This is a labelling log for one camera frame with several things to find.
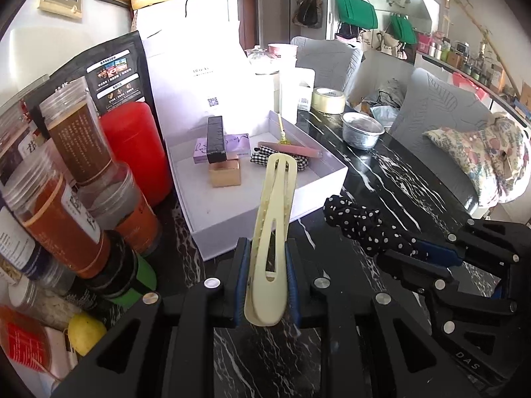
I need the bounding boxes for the black cable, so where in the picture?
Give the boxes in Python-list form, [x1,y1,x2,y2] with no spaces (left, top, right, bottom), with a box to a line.
[185,0,227,20]

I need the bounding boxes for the cream tote bag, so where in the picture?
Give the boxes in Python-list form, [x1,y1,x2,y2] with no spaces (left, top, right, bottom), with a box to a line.
[361,29,399,52]

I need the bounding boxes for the red container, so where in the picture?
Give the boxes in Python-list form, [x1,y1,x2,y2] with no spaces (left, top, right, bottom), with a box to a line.
[100,101,173,208]

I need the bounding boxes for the gold box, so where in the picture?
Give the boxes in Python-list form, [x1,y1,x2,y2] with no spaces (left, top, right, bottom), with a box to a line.
[207,153,242,188]

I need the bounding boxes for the dark hanging bag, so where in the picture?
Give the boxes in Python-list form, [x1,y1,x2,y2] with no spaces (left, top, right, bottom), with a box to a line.
[292,0,324,30]

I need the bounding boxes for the brown door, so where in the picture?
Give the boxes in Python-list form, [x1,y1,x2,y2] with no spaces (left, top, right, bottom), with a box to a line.
[219,0,255,50]

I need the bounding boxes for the white fridge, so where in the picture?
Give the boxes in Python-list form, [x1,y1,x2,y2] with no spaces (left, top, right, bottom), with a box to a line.
[136,0,241,38]

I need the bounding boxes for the printed pillow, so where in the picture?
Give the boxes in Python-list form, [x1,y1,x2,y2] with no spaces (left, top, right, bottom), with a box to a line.
[423,114,531,208]

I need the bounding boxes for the black pouch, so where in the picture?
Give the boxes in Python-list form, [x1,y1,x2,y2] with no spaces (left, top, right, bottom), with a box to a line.
[25,31,156,133]

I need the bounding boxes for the clear tape roll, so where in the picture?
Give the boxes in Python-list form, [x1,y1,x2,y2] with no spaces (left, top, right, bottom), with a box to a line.
[311,88,347,114]

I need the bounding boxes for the white tissue box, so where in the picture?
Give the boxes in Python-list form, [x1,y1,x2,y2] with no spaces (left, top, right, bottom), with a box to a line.
[296,67,316,111]

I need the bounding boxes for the green bottle black lid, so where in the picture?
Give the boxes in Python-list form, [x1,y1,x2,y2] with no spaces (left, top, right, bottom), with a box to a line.
[89,230,158,307]

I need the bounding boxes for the black polka dot scrunchie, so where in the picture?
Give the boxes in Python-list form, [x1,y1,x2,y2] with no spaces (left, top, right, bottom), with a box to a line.
[324,194,428,260]

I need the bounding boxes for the lemon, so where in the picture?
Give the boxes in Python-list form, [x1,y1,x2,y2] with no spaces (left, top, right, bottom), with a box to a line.
[67,313,108,357]

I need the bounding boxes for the pile of plastic bags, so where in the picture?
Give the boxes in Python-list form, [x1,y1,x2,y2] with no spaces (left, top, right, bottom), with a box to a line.
[348,79,405,127]

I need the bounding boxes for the purple box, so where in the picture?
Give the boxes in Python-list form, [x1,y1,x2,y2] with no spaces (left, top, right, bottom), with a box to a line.
[193,134,252,164]

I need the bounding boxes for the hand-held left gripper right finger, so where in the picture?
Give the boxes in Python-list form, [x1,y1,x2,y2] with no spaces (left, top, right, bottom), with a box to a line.
[284,238,478,398]

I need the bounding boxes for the large green tote bag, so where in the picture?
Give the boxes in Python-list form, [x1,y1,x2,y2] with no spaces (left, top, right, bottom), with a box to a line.
[335,0,379,30]

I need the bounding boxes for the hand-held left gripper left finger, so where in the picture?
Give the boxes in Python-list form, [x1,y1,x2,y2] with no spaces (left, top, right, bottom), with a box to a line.
[52,236,252,398]

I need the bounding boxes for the metal bowl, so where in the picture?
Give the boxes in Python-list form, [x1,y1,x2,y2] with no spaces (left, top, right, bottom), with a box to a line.
[341,112,386,151]

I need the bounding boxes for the pink paper cups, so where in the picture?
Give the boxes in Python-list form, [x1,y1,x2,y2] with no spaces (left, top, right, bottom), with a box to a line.
[267,42,298,69]

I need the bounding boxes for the black slim box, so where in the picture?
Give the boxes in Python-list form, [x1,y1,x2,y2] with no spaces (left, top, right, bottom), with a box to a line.
[206,116,228,164]

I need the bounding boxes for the jar navy label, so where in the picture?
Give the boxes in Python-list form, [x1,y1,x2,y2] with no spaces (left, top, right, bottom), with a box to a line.
[0,205,75,295]

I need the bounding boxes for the jar with orange contents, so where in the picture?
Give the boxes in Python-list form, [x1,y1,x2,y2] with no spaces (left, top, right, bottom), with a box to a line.
[0,162,111,278]

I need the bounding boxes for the white gift box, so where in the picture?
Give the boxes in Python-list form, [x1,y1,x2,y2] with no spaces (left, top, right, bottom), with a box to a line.
[141,23,349,262]

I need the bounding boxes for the tall jar brown label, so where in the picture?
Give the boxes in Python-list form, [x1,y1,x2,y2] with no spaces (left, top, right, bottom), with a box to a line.
[39,77,121,187]

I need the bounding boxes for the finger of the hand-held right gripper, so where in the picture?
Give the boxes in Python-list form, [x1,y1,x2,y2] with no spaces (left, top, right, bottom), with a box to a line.
[375,250,522,343]
[415,218,531,276]

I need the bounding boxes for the pale yellow hair clip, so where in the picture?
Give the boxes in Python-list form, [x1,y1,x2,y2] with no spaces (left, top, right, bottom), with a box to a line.
[243,153,297,327]

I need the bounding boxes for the pink plastic bag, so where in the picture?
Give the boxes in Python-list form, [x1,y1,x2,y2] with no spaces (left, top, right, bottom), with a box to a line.
[452,72,488,100]

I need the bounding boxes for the black white gingham scrunchie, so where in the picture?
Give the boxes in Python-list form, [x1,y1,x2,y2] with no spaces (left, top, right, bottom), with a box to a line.
[250,149,312,171]

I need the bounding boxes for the grey leaf-patterned chair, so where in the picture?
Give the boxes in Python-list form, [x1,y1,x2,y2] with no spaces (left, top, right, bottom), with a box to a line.
[388,67,494,216]
[290,36,362,96]

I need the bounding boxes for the row of bottles and jars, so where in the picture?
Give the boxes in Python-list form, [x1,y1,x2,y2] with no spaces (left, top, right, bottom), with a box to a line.
[417,29,531,112]

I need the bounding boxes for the cream jar clear lid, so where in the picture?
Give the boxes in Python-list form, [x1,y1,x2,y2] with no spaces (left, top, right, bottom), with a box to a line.
[246,45,283,112]

